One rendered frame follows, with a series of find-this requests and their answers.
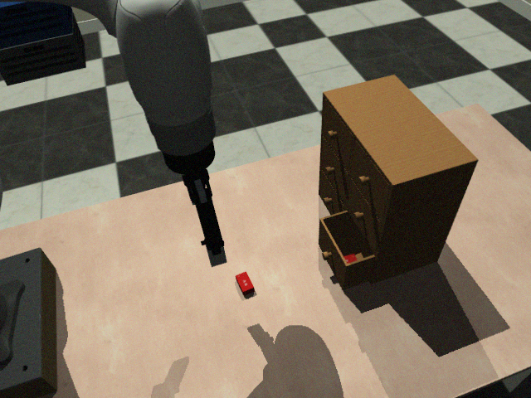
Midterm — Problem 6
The brown wooden chest of drawers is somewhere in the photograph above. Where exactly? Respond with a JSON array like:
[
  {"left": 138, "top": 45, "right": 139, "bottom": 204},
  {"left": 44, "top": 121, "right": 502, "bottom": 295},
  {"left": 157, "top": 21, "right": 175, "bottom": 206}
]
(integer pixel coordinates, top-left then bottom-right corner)
[{"left": 319, "top": 75, "right": 479, "bottom": 284}]

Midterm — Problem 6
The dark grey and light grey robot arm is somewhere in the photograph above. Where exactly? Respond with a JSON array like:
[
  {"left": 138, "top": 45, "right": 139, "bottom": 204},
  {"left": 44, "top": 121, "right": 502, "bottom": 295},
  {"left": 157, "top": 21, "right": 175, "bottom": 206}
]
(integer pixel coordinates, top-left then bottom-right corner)
[{"left": 0, "top": 0, "right": 216, "bottom": 366}]

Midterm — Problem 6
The small red block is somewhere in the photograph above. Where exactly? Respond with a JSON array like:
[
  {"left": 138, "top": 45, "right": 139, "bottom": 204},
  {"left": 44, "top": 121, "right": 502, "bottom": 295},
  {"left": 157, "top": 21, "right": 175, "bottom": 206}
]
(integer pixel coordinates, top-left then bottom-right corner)
[
  {"left": 344, "top": 254, "right": 357, "bottom": 263},
  {"left": 236, "top": 272, "right": 255, "bottom": 296}
]

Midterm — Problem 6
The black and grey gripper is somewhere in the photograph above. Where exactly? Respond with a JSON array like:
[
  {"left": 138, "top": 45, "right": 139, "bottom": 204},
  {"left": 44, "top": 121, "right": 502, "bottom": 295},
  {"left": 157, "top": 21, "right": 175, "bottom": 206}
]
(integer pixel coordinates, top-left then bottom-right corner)
[{"left": 162, "top": 140, "right": 227, "bottom": 267}]

